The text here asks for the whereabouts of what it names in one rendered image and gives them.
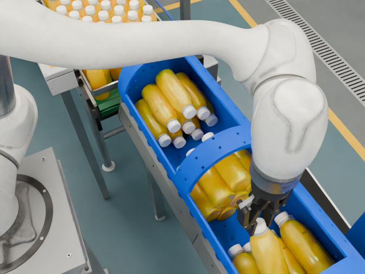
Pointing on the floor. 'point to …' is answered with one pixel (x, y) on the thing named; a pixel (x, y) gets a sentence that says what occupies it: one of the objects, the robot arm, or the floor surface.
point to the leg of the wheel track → (159, 210)
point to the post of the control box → (84, 141)
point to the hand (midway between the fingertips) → (258, 220)
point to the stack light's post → (185, 10)
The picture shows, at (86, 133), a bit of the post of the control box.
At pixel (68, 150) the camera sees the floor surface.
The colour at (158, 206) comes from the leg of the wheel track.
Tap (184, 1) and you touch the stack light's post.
